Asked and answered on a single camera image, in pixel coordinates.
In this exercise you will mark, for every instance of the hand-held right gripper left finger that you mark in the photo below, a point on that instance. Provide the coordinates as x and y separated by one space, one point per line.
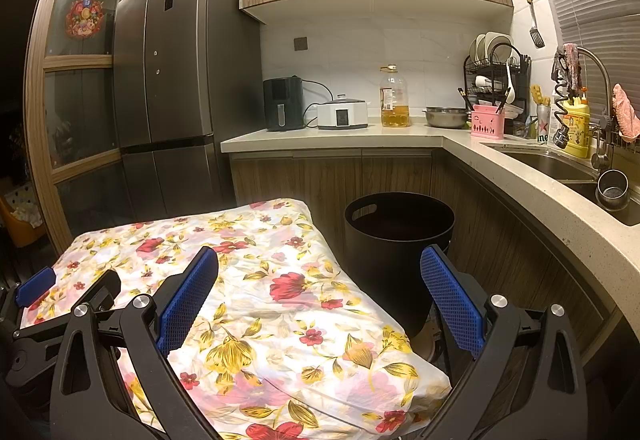
187 300

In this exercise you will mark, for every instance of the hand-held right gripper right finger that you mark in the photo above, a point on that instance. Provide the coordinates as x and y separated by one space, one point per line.
452 300

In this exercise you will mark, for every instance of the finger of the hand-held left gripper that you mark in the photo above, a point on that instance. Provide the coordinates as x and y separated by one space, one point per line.
35 287
102 287

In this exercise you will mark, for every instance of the black trash bin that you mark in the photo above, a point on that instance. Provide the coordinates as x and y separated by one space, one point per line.
395 260

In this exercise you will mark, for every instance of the orange box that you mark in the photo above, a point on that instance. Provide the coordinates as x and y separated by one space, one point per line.
22 225

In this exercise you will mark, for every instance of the floral cloth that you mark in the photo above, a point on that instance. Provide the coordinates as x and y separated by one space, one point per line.
290 310

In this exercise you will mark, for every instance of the wooden base cabinets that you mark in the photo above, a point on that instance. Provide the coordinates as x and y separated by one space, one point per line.
300 180

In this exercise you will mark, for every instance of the steel sink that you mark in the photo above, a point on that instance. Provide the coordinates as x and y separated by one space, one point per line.
550 167

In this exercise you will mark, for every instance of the pink utensil holder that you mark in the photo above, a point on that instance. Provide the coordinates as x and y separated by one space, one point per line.
486 122

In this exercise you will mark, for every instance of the steel bowl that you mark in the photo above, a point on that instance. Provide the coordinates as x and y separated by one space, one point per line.
446 118

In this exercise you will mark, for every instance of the wooden glass door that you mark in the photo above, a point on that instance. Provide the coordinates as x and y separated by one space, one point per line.
37 95

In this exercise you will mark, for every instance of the steel cup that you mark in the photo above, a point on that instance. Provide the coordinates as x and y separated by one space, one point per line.
612 190

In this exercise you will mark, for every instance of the beer can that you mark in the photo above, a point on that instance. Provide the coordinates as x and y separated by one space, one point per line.
543 125

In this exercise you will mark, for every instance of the cooking oil bottle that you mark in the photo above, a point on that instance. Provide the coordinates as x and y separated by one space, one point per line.
395 102

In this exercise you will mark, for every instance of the yellow detergent bottle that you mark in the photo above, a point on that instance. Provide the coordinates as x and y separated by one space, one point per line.
576 130

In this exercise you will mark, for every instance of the white rice cooker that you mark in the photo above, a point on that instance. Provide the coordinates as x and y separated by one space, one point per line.
342 115

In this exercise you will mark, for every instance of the black air fryer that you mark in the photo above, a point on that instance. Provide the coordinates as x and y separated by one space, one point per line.
282 102

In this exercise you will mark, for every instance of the yellow scrubber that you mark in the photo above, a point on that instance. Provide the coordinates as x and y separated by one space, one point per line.
536 94

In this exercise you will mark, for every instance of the black dish rack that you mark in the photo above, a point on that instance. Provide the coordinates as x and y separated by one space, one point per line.
522 85

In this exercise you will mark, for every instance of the white ladle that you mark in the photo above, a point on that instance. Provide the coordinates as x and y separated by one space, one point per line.
509 80

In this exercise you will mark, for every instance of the grey refrigerator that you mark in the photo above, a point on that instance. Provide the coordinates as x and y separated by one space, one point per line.
185 70

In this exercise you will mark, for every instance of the pink cloth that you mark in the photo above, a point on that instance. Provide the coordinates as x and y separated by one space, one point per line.
625 115

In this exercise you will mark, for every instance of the dark rag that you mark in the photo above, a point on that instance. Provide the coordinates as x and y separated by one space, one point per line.
570 67

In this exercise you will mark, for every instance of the steel faucet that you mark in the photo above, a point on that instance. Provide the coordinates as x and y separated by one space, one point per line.
600 75

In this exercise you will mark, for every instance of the red round door decoration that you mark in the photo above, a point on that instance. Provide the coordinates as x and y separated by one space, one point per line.
84 17

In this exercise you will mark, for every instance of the hanging slotted spatula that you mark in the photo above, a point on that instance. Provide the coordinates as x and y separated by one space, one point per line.
536 37

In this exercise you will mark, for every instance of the window blinds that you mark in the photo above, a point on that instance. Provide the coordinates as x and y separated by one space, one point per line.
590 5

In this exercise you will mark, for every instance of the dark wall socket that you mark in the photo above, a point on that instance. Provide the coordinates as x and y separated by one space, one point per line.
300 43

